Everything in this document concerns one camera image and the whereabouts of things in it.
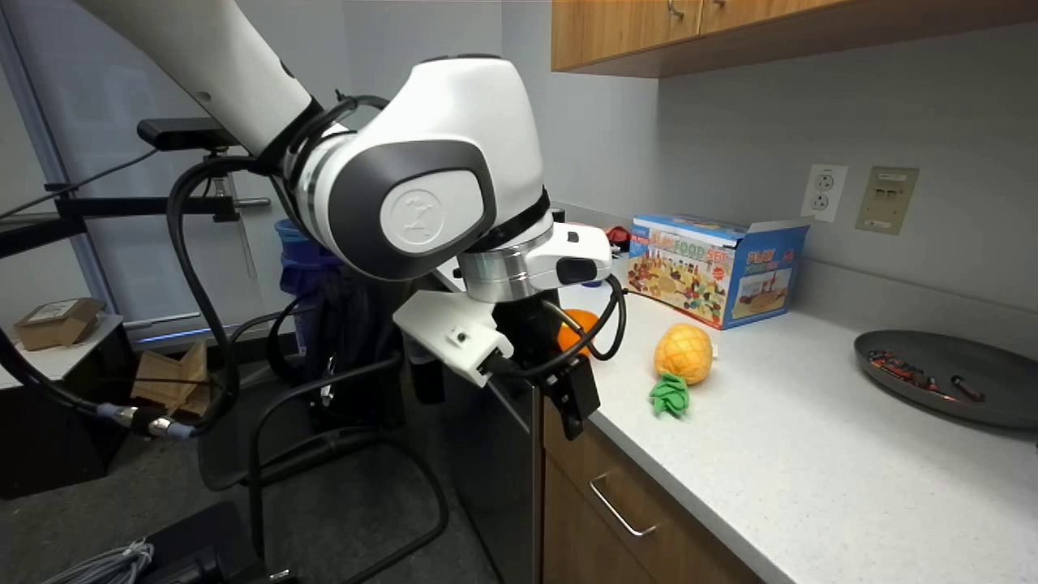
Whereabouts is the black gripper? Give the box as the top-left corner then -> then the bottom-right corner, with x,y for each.
495,294 -> 602,441

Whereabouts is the pineapple plush toy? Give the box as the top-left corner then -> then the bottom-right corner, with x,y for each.
646,319 -> 720,423

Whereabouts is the colourful toy food box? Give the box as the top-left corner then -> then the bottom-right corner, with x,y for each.
620,211 -> 811,333

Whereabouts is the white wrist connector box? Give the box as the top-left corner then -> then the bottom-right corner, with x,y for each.
526,220 -> 615,289

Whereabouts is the black office chair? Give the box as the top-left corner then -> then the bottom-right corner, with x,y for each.
196,272 -> 450,584

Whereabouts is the blue trash bin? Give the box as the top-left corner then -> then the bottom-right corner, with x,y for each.
273,217 -> 351,359

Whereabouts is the black tripod stand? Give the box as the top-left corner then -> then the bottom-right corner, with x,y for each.
141,399 -> 284,584

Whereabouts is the black round pan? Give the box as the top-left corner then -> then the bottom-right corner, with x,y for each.
852,329 -> 1038,436

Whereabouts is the open cardboard box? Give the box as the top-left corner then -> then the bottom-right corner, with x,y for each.
132,336 -> 212,418

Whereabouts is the small closed cardboard box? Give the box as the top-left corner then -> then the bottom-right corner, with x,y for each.
12,297 -> 107,350

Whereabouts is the black side table white top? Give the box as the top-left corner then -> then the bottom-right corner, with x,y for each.
0,313 -> 144,503

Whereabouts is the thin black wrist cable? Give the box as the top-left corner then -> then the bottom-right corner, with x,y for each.
491,272 -> 633,382

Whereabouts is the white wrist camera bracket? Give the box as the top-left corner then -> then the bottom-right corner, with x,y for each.
390,289 -> 516,389

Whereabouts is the white wall outlet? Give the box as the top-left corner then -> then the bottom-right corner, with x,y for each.
798,162 -> 852,227

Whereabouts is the beige wall switch plate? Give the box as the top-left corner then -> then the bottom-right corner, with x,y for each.
858,162 -> 923,238

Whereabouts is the wooden upper wall cabinet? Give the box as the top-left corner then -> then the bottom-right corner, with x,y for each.
548,0 -> 1038,78

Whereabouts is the black robot cable hose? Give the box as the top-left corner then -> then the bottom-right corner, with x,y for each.
0,90 -> 393,441

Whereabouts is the black stereo camera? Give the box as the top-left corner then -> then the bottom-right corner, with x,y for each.
135,115 -> 248,151

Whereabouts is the grey braided cable bundle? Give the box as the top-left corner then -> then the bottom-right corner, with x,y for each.
42,534 -> 156,584

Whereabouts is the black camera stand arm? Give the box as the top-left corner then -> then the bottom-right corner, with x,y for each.
0,145 -> 273,263

